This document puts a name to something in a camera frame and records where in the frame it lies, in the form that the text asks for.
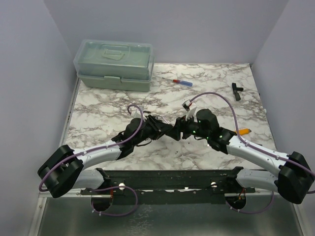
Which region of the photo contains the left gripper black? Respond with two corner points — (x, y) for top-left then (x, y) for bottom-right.
(133, 115), (172, 147)

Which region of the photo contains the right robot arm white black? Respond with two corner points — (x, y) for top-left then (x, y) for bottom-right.
(167, 109), (315, 204)

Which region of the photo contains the brass padlock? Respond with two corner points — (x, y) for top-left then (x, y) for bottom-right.
(156, 116), (170, 124)

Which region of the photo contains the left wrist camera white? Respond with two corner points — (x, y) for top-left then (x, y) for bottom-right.
(133, 106), (144, 118)

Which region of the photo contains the green plastic toolbox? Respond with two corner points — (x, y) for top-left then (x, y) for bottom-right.
(73, 40), (155, 92)

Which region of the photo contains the red blue screwdriver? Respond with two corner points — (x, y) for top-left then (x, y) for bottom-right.
(162, 77), (193, 87)

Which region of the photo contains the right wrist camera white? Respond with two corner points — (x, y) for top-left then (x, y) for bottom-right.
(182, 100), (197, 121)

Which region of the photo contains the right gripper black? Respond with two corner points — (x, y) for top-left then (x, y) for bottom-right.
(166, 112), (210, 141)

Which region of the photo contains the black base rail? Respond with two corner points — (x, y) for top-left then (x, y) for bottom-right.
(81, 167), (255, 205)

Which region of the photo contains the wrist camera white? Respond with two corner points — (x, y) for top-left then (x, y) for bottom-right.
(182, 100), (197, 121)
(133, 106), (144, 118)

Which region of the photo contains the black T-shaped tool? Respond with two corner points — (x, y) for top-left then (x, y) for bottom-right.
(232, 83), (244, 101)

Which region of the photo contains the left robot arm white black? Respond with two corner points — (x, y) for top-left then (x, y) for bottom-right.
(37, 115), (173, 198)

